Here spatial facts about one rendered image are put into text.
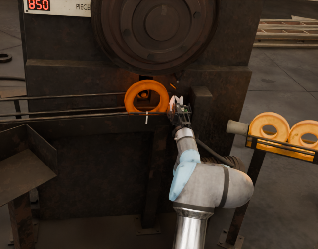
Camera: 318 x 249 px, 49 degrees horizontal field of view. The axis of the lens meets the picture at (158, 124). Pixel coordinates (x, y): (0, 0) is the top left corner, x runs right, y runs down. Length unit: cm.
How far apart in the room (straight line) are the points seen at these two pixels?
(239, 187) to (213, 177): 8
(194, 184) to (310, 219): 142
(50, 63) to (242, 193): 90
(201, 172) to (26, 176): 64
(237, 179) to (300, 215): 133
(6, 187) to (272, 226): 144
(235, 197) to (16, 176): 75
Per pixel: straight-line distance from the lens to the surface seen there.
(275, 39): 505
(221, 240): 196
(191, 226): 98
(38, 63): 148
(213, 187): 97
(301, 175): 261
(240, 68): 163
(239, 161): 160
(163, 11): 121
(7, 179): 133
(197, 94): 148
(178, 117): 138
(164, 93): 146
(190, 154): 128
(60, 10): 142
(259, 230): 209
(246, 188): 101
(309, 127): 150
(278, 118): 149
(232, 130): 155
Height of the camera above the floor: 145
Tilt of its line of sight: 32 degrees down
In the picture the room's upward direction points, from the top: 7 degrees clockwise
